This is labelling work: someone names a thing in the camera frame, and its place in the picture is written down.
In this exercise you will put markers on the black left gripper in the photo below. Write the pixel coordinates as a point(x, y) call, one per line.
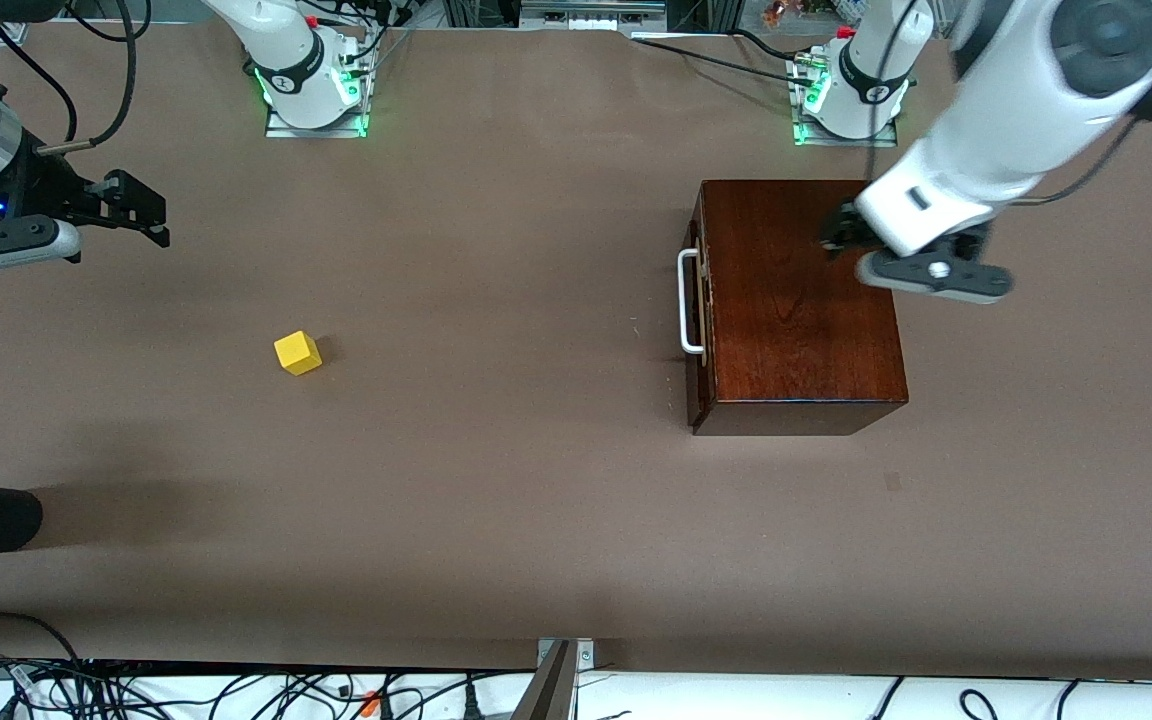
point(844, 228)

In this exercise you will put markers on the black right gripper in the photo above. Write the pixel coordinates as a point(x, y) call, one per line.
point(44, 182)

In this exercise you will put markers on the light wooden slat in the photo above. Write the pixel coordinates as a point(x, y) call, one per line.
point(700, 300)

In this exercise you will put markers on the yellow cube block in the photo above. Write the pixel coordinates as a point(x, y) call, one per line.
point(297, 354)

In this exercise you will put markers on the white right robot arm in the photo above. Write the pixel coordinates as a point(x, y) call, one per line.
point(296, 50)

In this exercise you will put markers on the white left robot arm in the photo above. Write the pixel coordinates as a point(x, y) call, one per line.
point(996, 110)

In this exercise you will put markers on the dark brown wooden cabinet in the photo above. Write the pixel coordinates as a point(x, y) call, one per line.
point(806, 300)

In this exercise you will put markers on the white panel with ports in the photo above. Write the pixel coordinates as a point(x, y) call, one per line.
point(591, 14)

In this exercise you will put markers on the dark grey metal bar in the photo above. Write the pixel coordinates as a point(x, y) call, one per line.
point(548, 690)

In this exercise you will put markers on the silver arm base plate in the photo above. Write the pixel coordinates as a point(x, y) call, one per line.
point(281, 130)
point(816, 135)

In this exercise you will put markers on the silver metal table bracket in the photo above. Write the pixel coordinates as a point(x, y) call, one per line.
point(586, 652)

